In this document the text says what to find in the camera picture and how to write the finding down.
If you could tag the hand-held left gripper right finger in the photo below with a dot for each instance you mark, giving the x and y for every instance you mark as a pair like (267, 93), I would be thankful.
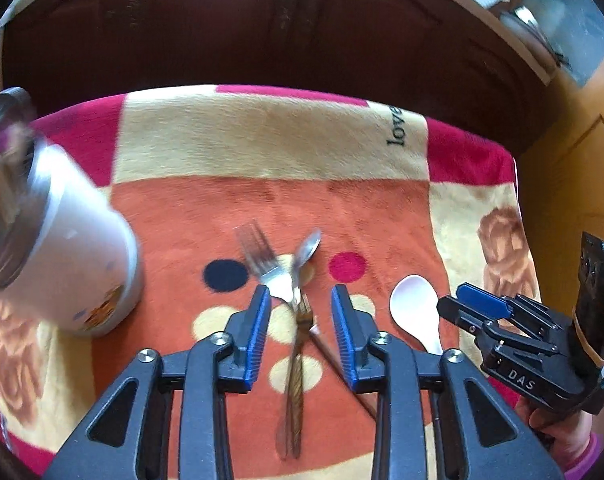
(344, 345)

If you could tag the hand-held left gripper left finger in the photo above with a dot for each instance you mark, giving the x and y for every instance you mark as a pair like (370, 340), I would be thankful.
(257, 340)

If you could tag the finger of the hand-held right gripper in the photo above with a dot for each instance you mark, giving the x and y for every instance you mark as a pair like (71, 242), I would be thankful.
(457, 312)
(482, 301)

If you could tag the brown chopstick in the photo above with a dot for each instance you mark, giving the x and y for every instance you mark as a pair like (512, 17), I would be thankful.
(319, 338)

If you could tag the white spoon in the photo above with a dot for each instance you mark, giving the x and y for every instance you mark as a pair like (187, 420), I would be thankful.
(412, 300)

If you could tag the silver fork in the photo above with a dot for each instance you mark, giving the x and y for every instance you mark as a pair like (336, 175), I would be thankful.
(254, 250)

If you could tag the small metal spoon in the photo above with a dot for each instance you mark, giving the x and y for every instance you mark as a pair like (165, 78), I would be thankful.
(309, 247)

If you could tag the white canister with steel rim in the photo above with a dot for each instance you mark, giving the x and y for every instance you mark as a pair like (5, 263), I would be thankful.
(82, 260)

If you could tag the large metal spoon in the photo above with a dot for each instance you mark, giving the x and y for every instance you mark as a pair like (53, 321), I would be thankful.
(12, 120)

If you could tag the person's right forearm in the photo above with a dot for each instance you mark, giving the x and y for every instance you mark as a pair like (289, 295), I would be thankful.
(587, 462)

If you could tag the person's right hand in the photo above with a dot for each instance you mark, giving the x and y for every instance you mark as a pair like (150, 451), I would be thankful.
(557, 435)

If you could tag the yellow wooden door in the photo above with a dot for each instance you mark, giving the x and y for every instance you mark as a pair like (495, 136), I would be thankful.
(572, 160)

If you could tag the red and beige printed blanket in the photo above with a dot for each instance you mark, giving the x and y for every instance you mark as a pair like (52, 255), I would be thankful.
(282, 150)

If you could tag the blue speckled panel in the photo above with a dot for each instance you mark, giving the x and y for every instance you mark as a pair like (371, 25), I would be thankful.
(567, 20)

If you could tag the dark wooden kitchen cabinet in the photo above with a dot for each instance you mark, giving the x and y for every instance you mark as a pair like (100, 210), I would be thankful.
(282, 25)

